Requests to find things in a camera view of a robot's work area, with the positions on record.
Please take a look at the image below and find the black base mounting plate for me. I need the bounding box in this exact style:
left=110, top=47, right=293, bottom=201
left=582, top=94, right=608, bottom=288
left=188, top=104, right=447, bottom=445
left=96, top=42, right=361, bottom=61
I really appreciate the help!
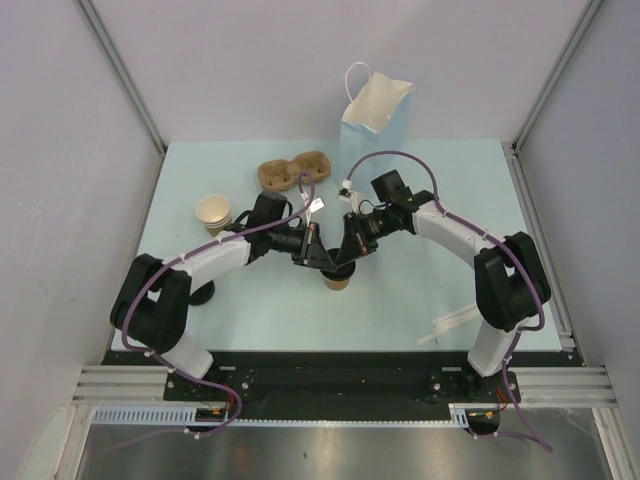
left=101, top=349, right=584, bottom=424

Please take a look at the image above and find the purple cable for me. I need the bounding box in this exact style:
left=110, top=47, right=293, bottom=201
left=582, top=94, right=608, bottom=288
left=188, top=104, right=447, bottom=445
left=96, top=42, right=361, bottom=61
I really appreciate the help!
left=97, top=171, right=316, bottom=451
left=344, top=149, right=554, bottom=454

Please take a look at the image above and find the brown paper coffee cup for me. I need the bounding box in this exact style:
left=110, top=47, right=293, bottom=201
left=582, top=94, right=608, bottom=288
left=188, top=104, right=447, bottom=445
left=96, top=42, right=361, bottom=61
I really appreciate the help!
left=324, top=278, right=350, bottom=291

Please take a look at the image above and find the aluminium frame rail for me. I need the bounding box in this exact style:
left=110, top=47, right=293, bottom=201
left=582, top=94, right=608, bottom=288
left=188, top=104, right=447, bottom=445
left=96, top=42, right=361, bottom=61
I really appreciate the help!
left=72, top=365, right=168, bottom=406

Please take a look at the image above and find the black plastic cup lid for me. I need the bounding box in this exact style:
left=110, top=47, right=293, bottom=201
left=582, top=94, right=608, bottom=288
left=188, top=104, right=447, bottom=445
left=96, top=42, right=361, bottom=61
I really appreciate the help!
left=321, top=262, right=356, bottom=282

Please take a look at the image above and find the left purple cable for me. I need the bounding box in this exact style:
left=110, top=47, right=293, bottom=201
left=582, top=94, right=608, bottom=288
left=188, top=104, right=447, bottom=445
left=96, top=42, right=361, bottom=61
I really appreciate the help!
left=97, top=171, right=316, bottom=451

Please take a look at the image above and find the stack of paper cups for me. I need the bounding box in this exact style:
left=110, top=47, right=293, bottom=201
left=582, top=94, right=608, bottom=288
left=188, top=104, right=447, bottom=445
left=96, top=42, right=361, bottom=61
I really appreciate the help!
left=195, top=194, right=232, bottom=237

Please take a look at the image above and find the light blue table mat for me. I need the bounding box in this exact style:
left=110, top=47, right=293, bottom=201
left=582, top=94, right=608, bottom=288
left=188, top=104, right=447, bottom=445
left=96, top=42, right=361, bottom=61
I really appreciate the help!
left=139, top=139, right=525, bottom=351

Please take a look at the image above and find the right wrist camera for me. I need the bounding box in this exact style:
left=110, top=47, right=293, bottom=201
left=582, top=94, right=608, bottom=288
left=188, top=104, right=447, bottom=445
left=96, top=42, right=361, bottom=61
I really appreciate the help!
left=337, top=180, right=363, bottom=213

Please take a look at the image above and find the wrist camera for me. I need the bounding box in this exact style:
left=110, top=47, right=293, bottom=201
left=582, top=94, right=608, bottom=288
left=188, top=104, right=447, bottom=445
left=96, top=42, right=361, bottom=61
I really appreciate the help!
left=337, top=180, right=363, bottom=213
left=306, top=197, right=325, bottom=222

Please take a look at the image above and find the white wrapped straw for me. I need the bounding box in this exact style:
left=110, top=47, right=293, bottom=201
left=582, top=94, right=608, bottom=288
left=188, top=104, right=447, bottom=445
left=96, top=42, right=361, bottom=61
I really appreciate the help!
left=416, top=324, right=479, bottom=348
left=434, top=311, right=479, bottom=331
left=433, top=304, right=480, bottom=328

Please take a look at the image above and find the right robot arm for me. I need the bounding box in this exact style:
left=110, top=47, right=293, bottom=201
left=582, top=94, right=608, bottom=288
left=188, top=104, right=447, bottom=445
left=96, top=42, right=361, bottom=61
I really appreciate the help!
left=334, top=170, right=551, bottom=401

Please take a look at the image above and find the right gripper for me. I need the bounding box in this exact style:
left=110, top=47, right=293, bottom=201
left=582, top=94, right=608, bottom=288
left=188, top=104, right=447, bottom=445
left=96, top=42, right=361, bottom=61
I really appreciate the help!
left=336, top=205, right=397, bottom=267

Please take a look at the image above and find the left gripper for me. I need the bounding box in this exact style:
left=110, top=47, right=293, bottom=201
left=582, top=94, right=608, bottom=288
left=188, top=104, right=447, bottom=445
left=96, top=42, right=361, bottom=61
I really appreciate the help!
left=268, top=221, right=336, bottom=272

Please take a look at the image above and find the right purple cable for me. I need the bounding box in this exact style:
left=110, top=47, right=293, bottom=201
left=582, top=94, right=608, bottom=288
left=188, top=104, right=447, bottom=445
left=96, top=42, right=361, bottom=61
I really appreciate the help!
left=344, top=149, right=554, bottom=454

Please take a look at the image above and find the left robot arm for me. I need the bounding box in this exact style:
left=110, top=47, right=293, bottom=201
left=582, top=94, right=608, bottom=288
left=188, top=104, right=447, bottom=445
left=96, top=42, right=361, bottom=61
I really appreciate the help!
left=110, top=191, right=335, bottom=400

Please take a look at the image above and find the light blue paper bag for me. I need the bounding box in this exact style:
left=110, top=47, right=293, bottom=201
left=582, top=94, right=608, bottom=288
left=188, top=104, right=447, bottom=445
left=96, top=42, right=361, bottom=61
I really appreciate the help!
left=335, top=62, right=414, bottom=182

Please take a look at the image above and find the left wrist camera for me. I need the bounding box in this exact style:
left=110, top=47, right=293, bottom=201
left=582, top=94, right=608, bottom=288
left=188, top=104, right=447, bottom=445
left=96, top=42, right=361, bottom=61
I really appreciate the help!
left=306, top=197, right=325, bottom=222

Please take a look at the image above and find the stack of black lids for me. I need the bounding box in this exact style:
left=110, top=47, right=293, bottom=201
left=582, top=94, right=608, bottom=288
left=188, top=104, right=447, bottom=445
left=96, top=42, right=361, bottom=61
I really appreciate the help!
left=189, top=281, right=216, bottom=306

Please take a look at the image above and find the brown cardboard cup carrier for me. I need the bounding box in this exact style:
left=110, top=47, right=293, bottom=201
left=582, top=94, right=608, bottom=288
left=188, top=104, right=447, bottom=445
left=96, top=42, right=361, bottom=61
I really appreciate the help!
left=257, top=150, right=331, bottom=192

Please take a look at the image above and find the white slotted cable duct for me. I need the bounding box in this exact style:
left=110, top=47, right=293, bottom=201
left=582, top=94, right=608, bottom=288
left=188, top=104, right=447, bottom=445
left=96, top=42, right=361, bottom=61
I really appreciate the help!
left=92, top=406, right=469, bottom=428

